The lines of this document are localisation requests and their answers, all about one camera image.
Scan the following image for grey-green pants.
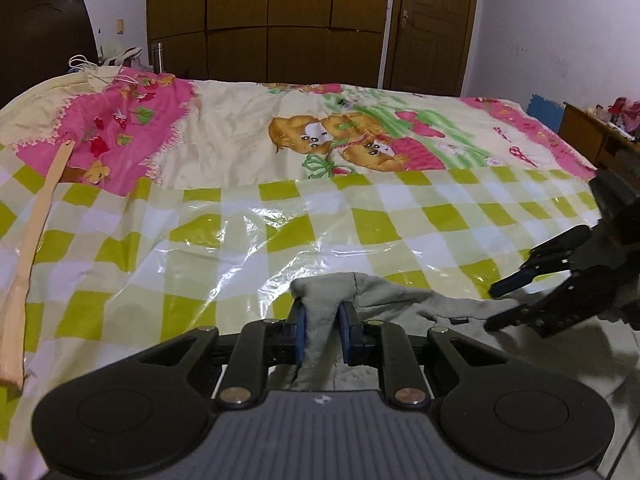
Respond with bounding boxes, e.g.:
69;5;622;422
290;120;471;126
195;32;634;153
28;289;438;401
268;272;639;479

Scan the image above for wooden side cabinet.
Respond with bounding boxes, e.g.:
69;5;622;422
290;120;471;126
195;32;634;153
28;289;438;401
559;103;639;169

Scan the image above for blue foam mat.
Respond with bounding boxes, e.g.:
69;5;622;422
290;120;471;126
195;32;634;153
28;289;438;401
526;94;564;133

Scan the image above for pink clothes pile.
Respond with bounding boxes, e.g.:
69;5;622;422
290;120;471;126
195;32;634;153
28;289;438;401
608;96;640;136

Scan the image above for checkered cartoon bed cover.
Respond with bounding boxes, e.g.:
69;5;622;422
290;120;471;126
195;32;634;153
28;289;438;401
1;70;598;479

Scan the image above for beige wooden back scratcher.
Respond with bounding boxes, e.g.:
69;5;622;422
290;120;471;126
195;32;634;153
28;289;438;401
0;140;77;390

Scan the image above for brown wooden door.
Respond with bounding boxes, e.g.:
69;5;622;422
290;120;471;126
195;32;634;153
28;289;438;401
385;0;477;96

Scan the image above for steel thermos bottle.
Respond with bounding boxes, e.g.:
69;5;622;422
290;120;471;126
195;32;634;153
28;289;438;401
150;42;164;74

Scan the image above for brown wooden wardrobe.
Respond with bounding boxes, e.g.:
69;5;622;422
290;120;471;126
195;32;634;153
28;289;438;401
146;0;387;87

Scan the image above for dark wooden headboard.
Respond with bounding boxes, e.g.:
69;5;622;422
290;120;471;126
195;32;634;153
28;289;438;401
0;0;98;105

